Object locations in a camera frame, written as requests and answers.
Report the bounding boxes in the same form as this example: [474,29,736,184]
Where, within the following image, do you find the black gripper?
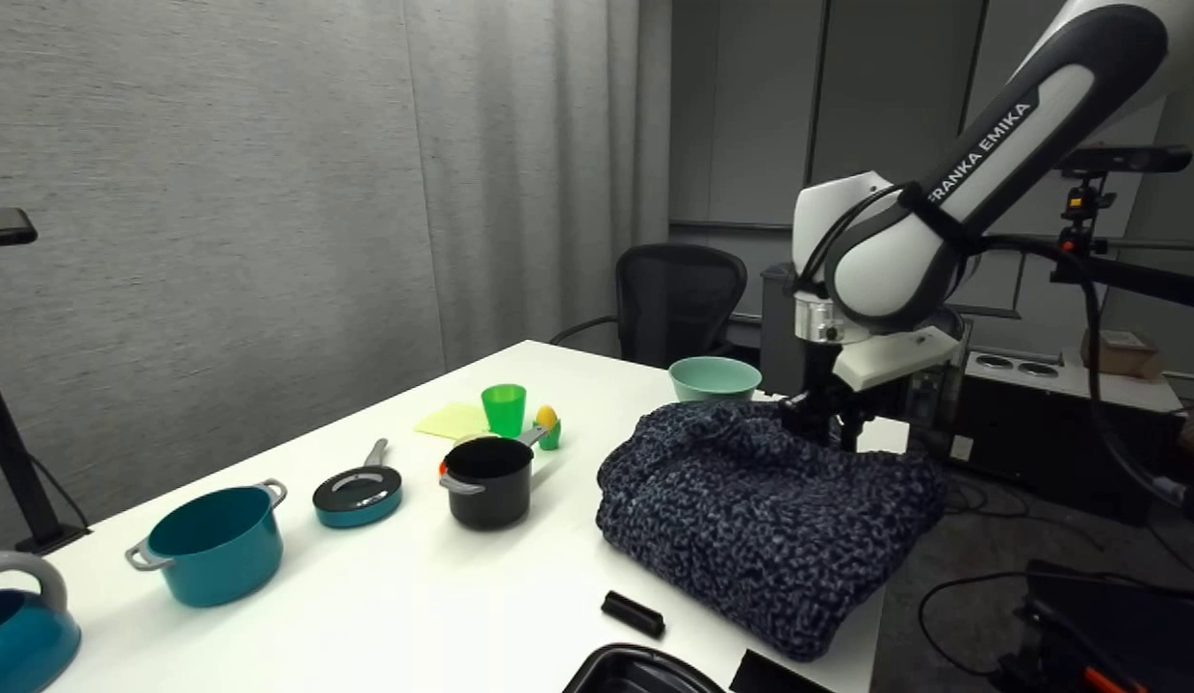
[783,333,874,454]

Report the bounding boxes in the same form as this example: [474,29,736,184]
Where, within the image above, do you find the dark blue knitted cloth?
[594,395,950,667]

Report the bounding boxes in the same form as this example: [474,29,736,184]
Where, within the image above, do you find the mint green bowl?
[665,354,767,403]

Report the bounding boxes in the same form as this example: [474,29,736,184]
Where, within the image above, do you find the black office chair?
[551,242,750,374]

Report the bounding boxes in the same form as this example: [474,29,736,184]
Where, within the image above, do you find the dark cabinet white top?
[955,341,1189,522]

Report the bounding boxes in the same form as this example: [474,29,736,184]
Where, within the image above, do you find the small black block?
[596,587,672,644]

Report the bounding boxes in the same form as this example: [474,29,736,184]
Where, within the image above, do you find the yellow corn toy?
[533,403,566,454]

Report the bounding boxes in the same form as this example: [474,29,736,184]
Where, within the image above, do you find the cardboard box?
[1089,322,1168,383]

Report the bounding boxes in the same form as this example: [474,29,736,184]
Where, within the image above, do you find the black grill tray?
[560,637,728,693]

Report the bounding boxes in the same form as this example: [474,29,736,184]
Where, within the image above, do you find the green plastic cup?
[478,382,533,442]

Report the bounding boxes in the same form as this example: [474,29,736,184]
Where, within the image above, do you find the black mug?
[435,435,541,530]

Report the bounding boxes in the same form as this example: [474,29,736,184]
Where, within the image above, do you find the black floor case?
[999,558,1194,693]

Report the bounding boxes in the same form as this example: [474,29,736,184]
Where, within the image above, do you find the pale yellow-green plate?
[412,395,493,442]

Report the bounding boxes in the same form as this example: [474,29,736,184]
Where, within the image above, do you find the grey curtain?
[402,0,679,367]

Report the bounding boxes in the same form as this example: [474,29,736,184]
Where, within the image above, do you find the small teal frying pan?
[308,435,403,530]

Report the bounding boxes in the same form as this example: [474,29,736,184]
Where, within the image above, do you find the teal cooking pot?
[125,476,293,610]

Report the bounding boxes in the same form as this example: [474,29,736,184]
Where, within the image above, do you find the teal blue kettle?
[0,548,85,693]

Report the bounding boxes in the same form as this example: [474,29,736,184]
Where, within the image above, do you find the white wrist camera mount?
[831,322,966,395]

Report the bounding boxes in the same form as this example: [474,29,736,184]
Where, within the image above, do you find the black floor cable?
[913,571,1041,686]

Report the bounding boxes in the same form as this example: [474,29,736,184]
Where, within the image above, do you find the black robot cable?
[976,228,1194,515]

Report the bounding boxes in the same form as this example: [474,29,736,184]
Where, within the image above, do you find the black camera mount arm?
[1049,173,1194,317]

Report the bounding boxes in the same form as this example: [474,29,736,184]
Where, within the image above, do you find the black camera on mount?
[1057,141,1194,181]

